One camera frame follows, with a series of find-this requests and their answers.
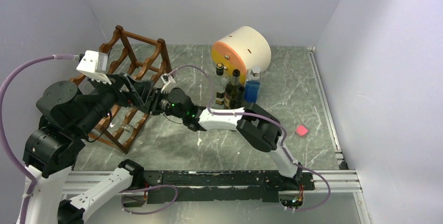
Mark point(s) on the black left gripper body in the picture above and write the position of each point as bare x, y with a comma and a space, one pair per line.
125, 96

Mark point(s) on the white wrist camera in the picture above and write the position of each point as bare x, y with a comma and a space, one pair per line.
94, 65
169, 83

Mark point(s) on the clear bottle with black cap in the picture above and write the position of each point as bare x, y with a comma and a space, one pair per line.
221, 81

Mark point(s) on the cream orange yellow cylinder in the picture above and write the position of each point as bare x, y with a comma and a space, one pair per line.
242, 49

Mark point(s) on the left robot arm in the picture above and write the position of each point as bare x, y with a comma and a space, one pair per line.
68, 116

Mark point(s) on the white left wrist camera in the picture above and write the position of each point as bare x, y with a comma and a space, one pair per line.
94, 65

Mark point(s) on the brown wooden wine rack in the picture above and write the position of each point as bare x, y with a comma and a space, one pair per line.
158, 62

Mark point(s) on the aluminium frame rail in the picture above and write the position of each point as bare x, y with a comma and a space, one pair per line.
336, 198

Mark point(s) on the dark wine bottle behind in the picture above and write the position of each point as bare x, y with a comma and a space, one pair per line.
234, 92

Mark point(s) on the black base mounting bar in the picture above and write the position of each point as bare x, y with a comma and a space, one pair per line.
205, 186

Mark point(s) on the pink eraser block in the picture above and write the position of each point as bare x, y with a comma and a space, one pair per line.
301, 130

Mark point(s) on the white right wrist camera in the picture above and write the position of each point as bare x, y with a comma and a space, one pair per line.
169, 83

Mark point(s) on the clear glass wine bottle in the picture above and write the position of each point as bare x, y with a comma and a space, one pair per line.
117, 127

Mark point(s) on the blue bottle with silver cap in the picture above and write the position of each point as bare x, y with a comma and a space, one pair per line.
252, 84

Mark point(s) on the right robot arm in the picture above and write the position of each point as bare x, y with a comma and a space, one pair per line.
258, 127

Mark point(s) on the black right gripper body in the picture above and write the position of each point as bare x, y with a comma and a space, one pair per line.
155, 107

